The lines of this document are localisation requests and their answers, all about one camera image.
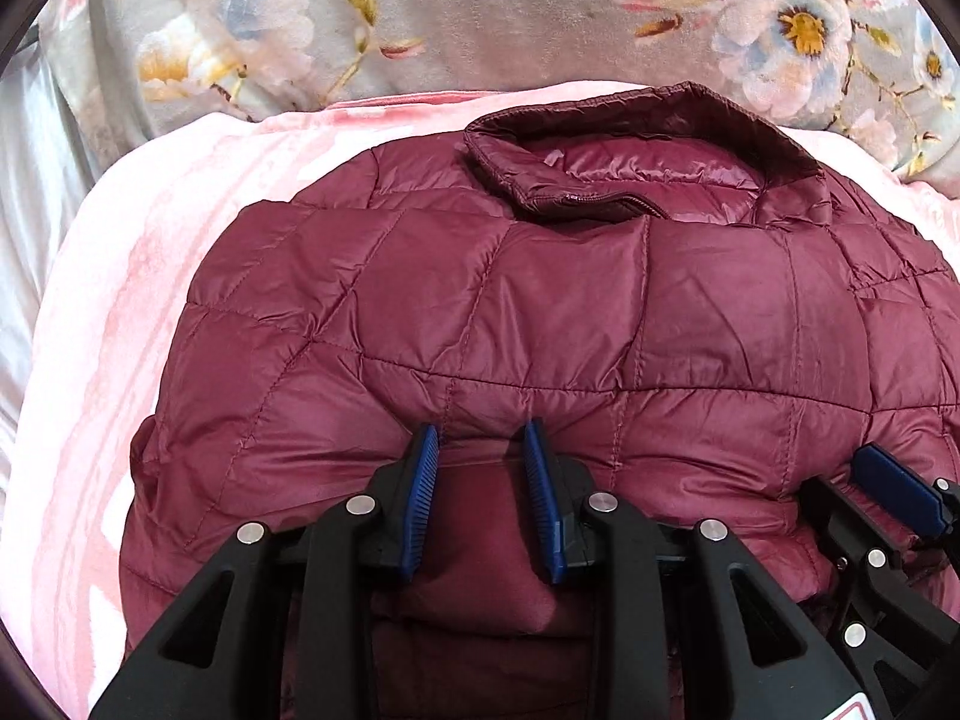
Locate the maroon quilted puffer jacket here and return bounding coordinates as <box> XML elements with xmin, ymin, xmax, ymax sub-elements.
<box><xmin>120</xmin><ymin>79</ymin><xmax>960</xmax><ymax>720</ymax></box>

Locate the white bed sheet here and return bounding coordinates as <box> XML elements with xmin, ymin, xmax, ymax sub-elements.
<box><xmin>0</xmin><ymin>30</ymin><xmax>102</xmax><ymax>466</ymax></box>

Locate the grey floral blanket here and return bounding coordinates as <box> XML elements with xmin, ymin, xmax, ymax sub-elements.
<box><xmin>45</xmin><ymin>0</ymin><xmax>960</xmax><ymax>203</ymax></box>

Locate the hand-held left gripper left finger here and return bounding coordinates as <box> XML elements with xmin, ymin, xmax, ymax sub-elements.
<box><xmin>90</xmin><ymin>424</ymin><xmax>440</xmax><ymax>720</ymax></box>

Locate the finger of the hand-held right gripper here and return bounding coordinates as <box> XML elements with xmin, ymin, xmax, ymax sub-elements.
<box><xmin>801</xmin><ymin>477</ymin><xmax>960</xmax><ymax>720</ymax></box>
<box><xmin>853</xmin><ymin>445</ymin><xmax>960</xmax><ymax>539</ymax></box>

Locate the pink printed blanket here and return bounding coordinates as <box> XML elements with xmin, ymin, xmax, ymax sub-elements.
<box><xmin>0</xmin><ymin>82</ymin><xmax>960</xmax><ymax>720</ymax></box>

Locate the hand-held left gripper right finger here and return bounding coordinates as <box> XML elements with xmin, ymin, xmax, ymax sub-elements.
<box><xmin>523</xmin><ymin>418</ymin><xmax>865</xmax><ymax>720</ymax></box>

